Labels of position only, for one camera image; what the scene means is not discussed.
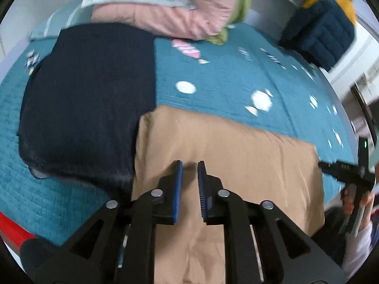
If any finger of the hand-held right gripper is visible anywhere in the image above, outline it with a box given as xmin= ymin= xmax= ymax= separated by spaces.
xmin=319 ymin=161 xmax=361 ymax=182

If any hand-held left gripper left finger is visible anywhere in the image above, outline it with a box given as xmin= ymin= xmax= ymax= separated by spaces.
xmin=34 ymin=160 xmax=183 ymax=284

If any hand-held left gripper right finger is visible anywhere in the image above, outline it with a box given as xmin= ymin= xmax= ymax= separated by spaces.
xmin=197 ymin=161 xmax=345 ymax=284

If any tan padded jacket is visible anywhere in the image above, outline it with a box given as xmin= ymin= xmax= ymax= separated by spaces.
xmin=130 ymin=106 xmax=325 ymax=284

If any person's right forearm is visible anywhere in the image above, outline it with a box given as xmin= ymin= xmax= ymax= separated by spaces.
xmin=342 ymin=222 xmax=375 ymax=279

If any person's right hand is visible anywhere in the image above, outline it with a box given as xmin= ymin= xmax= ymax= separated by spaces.
xmin=340 ymin=188 xmax=375 ymax=218

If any white wardrobe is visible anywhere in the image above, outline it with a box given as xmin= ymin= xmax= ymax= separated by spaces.
xmin=326 ymin=32 xmax=379 ymax=89

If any teal quilted bed mat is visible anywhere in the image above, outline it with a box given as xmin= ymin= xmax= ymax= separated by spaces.
xmin=0 ymin=0 xmax=359 ymax=246

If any dark navy folded garment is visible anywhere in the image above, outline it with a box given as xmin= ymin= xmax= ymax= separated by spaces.
xmin=16 ymin=22 xmax=157 ymax=184

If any navy and yellow puffer jacket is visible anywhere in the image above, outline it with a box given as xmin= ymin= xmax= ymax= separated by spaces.
xmin=278 ymin=0 xmax=357 ymax=71

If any red plastic object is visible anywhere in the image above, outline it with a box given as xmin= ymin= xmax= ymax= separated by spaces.
xmin=0 ymin=211 xmax=37 ymax=250

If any pink quilt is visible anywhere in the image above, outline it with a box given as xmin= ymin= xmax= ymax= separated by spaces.
xmin=92 ymin=0 xmax=237 ymax=40

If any green quilt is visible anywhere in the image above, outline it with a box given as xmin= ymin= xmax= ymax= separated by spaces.
xmin=206 ymin=0 xmax=252 ymax=46

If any blue striped pillow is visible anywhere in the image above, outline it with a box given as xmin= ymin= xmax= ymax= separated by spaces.
xmin=30 ymin=1 xmax=92 ymax=40

